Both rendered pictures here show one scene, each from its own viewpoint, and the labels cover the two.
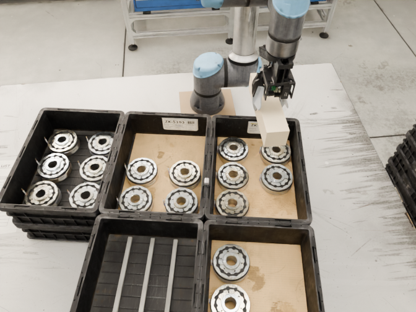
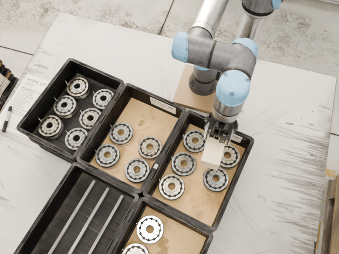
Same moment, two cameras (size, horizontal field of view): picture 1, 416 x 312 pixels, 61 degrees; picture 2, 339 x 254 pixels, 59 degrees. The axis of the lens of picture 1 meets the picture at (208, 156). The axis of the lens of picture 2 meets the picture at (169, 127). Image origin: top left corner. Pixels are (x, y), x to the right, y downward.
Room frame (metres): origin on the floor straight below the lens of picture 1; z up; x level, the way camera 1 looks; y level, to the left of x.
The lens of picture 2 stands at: (0.31, -0.20, 2.05)
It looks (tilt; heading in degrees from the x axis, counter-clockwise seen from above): 67 degrees down; 28
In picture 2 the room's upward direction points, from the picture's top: 4 degrees counter-clockwise
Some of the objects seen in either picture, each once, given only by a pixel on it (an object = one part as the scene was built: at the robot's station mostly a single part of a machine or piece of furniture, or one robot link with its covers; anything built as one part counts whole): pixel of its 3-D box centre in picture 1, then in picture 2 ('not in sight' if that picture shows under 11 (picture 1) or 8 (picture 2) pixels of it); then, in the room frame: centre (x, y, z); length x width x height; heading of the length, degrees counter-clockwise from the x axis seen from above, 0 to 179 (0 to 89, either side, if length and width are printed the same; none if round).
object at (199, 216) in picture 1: (160, 160); (132, 134); (0.65, 0.15, 0.92); 0.40 x 0.30 x 0.02; 177
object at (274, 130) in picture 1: (267, 107); (218, 133); (0.72, -0.17, 1.08); 0.24 x 0.06 x 0.06; 6
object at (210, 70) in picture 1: (209, 72); (208, 64); (1.11, -0.01, 0.89); 0.13 x 0.12 x 0.14; 95
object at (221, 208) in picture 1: (232, 203); (171, 186); (0.53, -0.07, 0.86); 0.10 x 0.10 x 0.01
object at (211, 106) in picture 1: (207, 95); (204, 77); (1.11, 0.00, 0.78); 0.15 x 0.15 x 0.10
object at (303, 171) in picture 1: (256, 165); (200, 166); (0.64, -0.15, 0.92); 0.40 x 0.30 x 0.02; 177
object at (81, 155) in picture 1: (72, 165); (76, 110); (0.67, 0.45, 0.87); 0.40 x 0.30 x 0.11; 177
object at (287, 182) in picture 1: (277, 176); (216, 178); (0.63, -0.22, 0.86); 0.10 x 0.10 x 0.01
